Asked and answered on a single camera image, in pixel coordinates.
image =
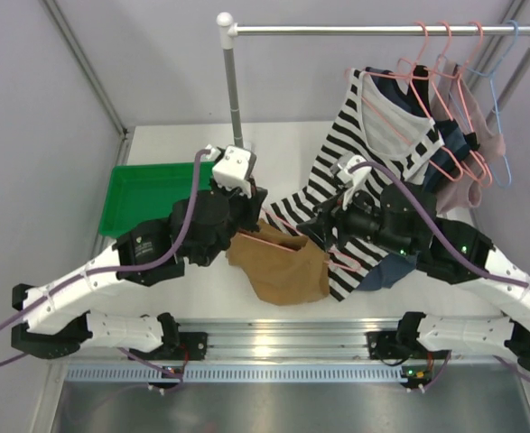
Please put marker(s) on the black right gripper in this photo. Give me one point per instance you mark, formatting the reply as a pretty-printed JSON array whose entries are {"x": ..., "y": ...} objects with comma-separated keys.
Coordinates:
[{"x": 333, "y": 214}]

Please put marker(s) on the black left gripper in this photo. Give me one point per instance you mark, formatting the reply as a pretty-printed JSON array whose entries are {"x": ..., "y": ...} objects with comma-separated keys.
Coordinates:
[{"x": 250, "y": 207}]

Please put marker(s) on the tan tank top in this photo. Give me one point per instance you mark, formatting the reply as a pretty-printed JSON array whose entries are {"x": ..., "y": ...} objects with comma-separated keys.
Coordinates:
[{"x": 282, "y": 269}]

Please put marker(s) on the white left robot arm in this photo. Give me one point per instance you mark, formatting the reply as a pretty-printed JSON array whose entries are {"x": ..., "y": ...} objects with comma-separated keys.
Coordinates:
[{"x": 60, "y": 318}]

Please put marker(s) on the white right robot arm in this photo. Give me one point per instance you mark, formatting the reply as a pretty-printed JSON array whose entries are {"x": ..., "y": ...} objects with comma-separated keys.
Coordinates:
[{"x": 403, "y": 223}]

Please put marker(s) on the black white striped tank top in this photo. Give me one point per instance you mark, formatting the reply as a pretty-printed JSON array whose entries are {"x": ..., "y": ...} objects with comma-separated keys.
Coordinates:
[{"x": 370, "y": 125}]

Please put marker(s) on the pink hanger with navy top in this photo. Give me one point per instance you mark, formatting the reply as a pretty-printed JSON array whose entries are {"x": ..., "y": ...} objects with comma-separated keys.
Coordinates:
[{"x": 447, "y": 161}]

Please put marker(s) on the navy blue tank top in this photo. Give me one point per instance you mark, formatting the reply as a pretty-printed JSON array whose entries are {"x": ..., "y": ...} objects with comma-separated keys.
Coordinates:
[{"x": 393, "y": 267}]

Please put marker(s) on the dusty pink tank top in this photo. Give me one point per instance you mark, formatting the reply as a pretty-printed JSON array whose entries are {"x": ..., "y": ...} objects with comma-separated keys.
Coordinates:
[{"x": 470, "y": 135}]

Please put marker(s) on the green plastic tray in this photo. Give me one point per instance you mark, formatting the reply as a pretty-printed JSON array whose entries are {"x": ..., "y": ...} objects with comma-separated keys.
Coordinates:
[{"x": 137, "y": 193}]

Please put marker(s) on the metal clothes rack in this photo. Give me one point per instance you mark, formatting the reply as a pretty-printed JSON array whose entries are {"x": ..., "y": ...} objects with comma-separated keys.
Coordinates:
[{"x": 229, "y": 30}]

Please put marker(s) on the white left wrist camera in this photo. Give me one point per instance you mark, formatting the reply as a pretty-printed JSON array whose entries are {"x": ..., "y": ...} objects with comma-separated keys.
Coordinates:
[{"x": 232, "y": 169}]

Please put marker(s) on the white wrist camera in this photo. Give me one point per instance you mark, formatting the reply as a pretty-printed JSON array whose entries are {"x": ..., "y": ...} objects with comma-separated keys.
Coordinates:
[
  {"x": 351, "y": 172},
  {"x": 232, "y": 169}
]

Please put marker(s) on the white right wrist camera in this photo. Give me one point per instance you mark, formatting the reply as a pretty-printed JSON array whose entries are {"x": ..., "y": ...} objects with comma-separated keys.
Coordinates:
[{"x": 351, "y": 172}]

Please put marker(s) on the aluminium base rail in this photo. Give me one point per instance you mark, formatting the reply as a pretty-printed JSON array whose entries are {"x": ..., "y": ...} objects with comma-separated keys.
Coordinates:
[{"x": 269, "y": 352}]

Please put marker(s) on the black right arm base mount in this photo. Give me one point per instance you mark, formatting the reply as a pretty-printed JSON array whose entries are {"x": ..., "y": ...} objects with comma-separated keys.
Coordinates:
[{"x": 383, "y": 346}]

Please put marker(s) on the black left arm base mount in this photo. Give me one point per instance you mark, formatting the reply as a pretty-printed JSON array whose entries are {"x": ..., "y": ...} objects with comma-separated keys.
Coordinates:
[{"x": 193, "y": 346}]

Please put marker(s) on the light blue wire hanger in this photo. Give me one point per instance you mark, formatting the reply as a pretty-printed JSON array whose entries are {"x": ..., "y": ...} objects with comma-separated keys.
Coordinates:
[{"x": 490, "y": 77}]

